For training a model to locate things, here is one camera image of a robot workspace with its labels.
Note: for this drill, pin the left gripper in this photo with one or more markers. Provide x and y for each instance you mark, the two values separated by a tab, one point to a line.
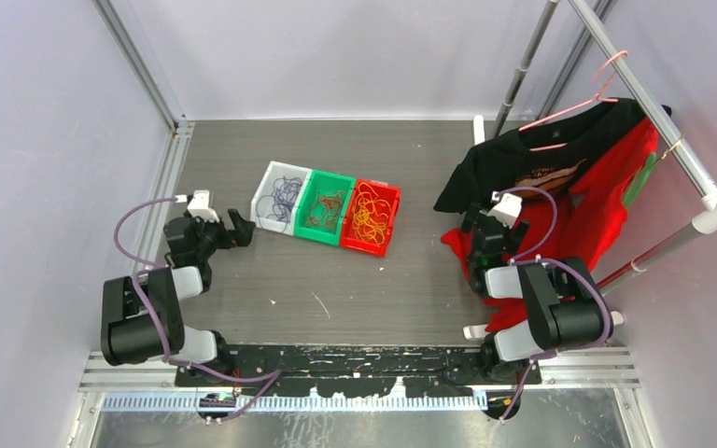
242	233

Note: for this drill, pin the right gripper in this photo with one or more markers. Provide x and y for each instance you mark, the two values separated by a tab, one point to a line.
512	242

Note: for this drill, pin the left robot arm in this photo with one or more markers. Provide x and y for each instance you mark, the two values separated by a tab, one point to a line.
141	313

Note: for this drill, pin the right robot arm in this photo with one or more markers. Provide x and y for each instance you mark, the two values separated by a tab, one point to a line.
563	306

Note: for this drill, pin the white plastic bin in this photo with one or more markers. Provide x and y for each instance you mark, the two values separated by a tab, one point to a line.
276	202

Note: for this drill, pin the green plastic bin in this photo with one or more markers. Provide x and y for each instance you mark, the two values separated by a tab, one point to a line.
323	207

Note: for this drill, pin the red t-shirt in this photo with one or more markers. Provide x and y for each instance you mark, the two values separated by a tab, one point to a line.
590	213

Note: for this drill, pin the black t-shirt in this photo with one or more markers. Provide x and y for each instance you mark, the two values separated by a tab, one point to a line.
549	157

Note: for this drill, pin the red plastic bin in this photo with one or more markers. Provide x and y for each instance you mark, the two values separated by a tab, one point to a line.
369	220

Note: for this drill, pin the green clothes hanger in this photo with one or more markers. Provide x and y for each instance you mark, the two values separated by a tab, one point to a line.
639	180

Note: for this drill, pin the pink clothes hanger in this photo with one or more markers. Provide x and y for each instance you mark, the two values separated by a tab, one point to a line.
599	96

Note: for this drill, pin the metal clothes rack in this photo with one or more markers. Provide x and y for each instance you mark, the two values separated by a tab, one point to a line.
572	175

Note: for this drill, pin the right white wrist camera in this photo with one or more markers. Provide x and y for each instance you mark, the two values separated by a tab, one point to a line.
506	208

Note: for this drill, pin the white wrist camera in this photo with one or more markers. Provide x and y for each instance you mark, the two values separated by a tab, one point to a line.
506	208
199	205

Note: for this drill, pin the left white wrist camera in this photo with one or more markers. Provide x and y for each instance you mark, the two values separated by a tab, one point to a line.
199	205

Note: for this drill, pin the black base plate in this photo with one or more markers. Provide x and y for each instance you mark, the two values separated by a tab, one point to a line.
372	371

